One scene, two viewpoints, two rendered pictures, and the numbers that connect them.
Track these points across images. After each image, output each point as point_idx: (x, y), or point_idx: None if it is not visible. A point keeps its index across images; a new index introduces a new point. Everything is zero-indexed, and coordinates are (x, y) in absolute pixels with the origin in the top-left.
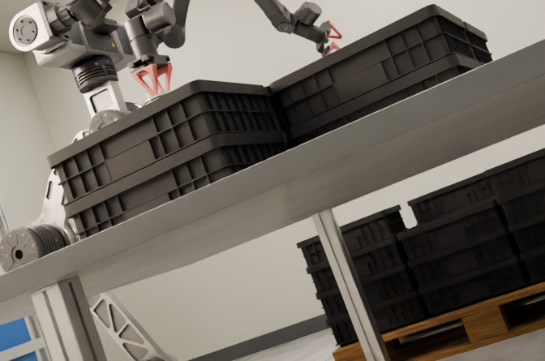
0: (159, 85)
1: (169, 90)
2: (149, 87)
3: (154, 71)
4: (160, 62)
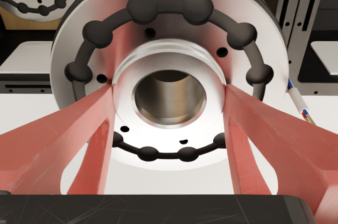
0: (99, 175)
1: None
2: (236, 159)
3: (329, 136)
4: (182, 219)
